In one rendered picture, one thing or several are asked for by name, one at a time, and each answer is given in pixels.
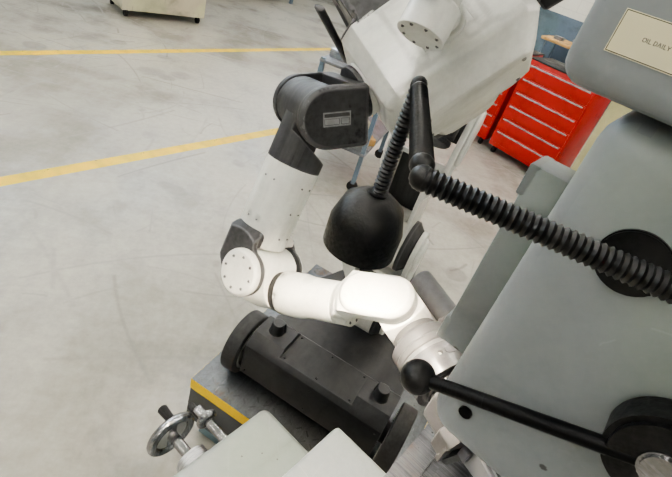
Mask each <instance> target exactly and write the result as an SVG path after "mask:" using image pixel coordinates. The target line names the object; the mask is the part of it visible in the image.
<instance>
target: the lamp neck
mask: <svg viewBox="0 0 672 477"><path fill-rule="evenodd" d="M417 81H422V82H424V83H425V84H426V85H427V86H428V82H427V79H426V78H425V77H424V76H422V75H418V76H415V77H414V78H413V79H412V81H411V83H410V87H411V86H412V84H413V83H415V82H417ZM406 96H407V98H405V102H404V103H403V107H402V108H401V112H400V113H399V114H400V116H399V117H398V121H396V124H397V125H395V129H394V130H393V134H392V135H391V136H392V138H390V142H389V143H388V145H389V146H388V147H387V151H385V155H384V159H382V163H381V167H379V171H378V175H377V176H376V177H377V178H376V179H375V182H374V186H373V187H372V192H373V193H374V194H376V195H378V196H384V195H385V193H387V191H386V190H387V189H388V186H389V185H390V183H389V182H391V178H392V177H393V176H392V174H394V170H396V168H395V167H396V166H397V162H399V160H398V159H399V158H400V154H402V151H401V150H403V146H404V145H405V142H406V141H407V139H406V138H407V137H408V133H409V117H410V116H409V115H410V88H409V89H408V93H407V94H406Z"/></svg>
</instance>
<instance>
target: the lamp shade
mask: <svg viewBox="0 0 672 477"><path fill-rule="evenodd" d="M372 187H373V186H370V185H369V186H360V187H353V188H350V189H348V190H347V191H346V192H345V193H344V194H343V196H342V197H341V198H340V199H339V201H338V202H337V203H336V205H335V206H334V207H333V208H332V210H331V212H330V215H329V218H328V221H327V225H326V228H325V231H324V234H323V242H324V245H325V247H326V248H327V250H328V251H329V252H330V253H331V254H332V255H333V256H334V257H336V258H337V259H338V260H340V261H342V262H344V263H346V264H348V265H350V266H353V267H356V268H360V269H366V270H377V269H382V268H385V267H387V266H388V265H389V264H390V263H391V262H392V260H393V258H394V256H395V253H396V251H397V249H398V246H399V244H400V242H401V239H402V237H403V219H404V211H403V208H402V206H401V205H400V203H399V202H398V201H397V200H396V199H395V198H394V197H393V196H392V195H391V194H390V193H389V192H388V191H387V193H385V195H384V196H378V195H376V194H374V193H373V192H372Z"/></svg>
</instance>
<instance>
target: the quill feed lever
mask: <svg viewBox="0 0 672 477"><path fill-rule="evenodd" d="M400 382H401V384H402V386H403V388H404V389H405V390H406V391H407V392H408V393H410V394H412V395H415V396H422V395H425V394H427V393H429V392H430V391H431V390H433V391H436V392H438V393H441V394H444V395H446V396H449V397H451V398H454V399H457V400H459V401H462V402H465V403H467V404H470V405H473V406H475V407H478V408H481V409H483V410H486V411H489V412H491V413H494V414H497V415H499V416H502V417H505V418H507V419H510V420H513V421H515V422H518V423H521V424H523V425H526V426H528V427H531V428H534V429H536V430H539V431H542V432H544V433H547V434H550V435H552V436H555V437H558V438H560V439H563V440H566V441H568V442H571V443H574V444H576V445H579V446H582V447H584V448H587V449H590V450H592V451H595V452H597V453H600V456H601V460H602V463H603V465H604V467H605V469H606V471H607V472H608V474H609V476H610V477H672V399H668V398H663V397H656V396H644V397H636V398H632V399H629V400H626V401H624V402H622V403H621V404H619V405H618V406H617V407H616V408H615V409H614V410H613V411H612V413H611V414H610V416H609V419H608V421H607V424H606V426H605V429H604V431H603V434H600V433H597V432H594V431H591V430H588V429H585V428H583V427H580V426H577V425H574V424H571V423H568V422H566V421H563V420H560V419H557V418H554V417H551V416H549V415H546V414H543V413H540V412H537V411H535V410H532V409H529V408H526V407H523V406H520V405H518V404H515V403H512V402H509V401H506V400H503V399H501V398H498V397H495V396H492V395H489V394H486V393H484V392H481V391H478V390H475V389H472V388H470V387H467V386H464V385H461V384H458V383H455V382H453V381H450V380H447V379H444V378H441V377H438V376H436V374H435V371H434V368H433V367H432V366H431V364H430V363H429V362H427V361H425V360H423V359H419V358H415V359H411V360H409V361H407V362H406V363H405V364H404V365H403V366H402V368H401V371H400Z"/></svg>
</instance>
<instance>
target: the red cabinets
mask: <svg viewBox="0 0 672 477"><path fill-rule="evenodd" d="M543 55H545V54H543V53H540V52H538V51H535V50H534V51H533V56H532V60H531V65H530V69H529V71H528V72H527V73H526V74H525V75H524V76H523V77H522V78H520V80H519V81H517V82H516V83H515V84H514V85H512V86H511V87H509V88H508V89H506V90H505V91H503V92H502V93H500V94H499V96H498V98H497V99H496V101H495V102H494V104H493V105H492V106H491V107H490V108H489V109H488V110H487V115H486V117H485V120H484V122H483V124H482V126H481V128H480V130H479V132H478V134H477V136H479V137H480V138H479V139H478V143H479V144H481V143H482V142H483V141H484V140H486V139H489V138H491V139H490V141H489V143H490V144H491V145H493V146H492V147H491V149H490V151H491V152H495V151H496V150H497V148H498V149H500V150H501V151H503V152H505V153H506V154H508V155H510V156H512V157H513V158H515V159H517V160H518V161H520V162H522V163H523V164H525V165H527V166H528V167H529V166H530V164H531V163H533V162H535V161H537V160H538V159H540V158H542V157H544V156H549V157H551V158H553V159H554V160H555V161H557V162H559V163H561V164H563V165H565V166H567V167H569V168H570V167H571V165H572V163H573V162H574V160H575V158H576V157H577V155H578V153H579V152H580V150H581V149H582V147H583V145H584V144H585V142H586V140H587V139H588V137H589V135H590V134H591V132H592V130H593V129H594V127H595V126H596V124H597V122H598V121H599V119H600V117H601V116H602V114H603V112H604V111H605V109H606V107H607V106H608V104H609V103H610V101H611V100H609V99H607V98H604V97H602V96H600V95H597V94H595V93H593V92H590V91H588V90H586V89H583V88H581V87H579V86H578V85H576V84H575V83H573V82H572V81H571V80H570V78H569V77H568V76H567V73H566V69H565V63H562V62H560V61H558V60H556V59H553V58H542V57H543Z"/></svg>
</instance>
